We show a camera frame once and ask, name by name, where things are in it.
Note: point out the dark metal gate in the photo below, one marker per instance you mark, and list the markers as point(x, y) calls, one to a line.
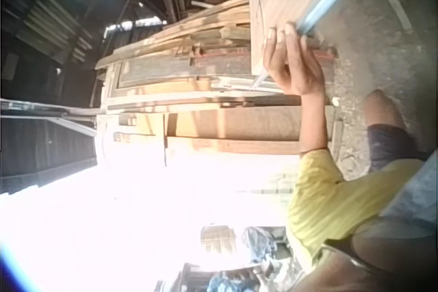
point(44, 145)

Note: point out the wide wooden board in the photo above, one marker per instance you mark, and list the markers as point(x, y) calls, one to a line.
point(239, 128)

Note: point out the heap of wooden planks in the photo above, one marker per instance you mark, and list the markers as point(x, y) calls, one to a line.
point(178, 52)

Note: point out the curved wooden strip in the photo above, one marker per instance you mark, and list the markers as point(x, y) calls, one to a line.
point(397, 1)

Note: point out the heap of blue cloth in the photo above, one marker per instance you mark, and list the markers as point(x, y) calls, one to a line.
point(260, 247)

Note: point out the person's left fingers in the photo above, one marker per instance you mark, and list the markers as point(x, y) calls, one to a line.
point(284, 40)

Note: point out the slatted wooden crate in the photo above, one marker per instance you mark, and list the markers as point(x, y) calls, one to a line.
point(218, 240)

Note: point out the person's left hand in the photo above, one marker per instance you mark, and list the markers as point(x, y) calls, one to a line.
point(301, 73)

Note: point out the person's legs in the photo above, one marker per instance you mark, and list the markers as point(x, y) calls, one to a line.
point(386, 128)

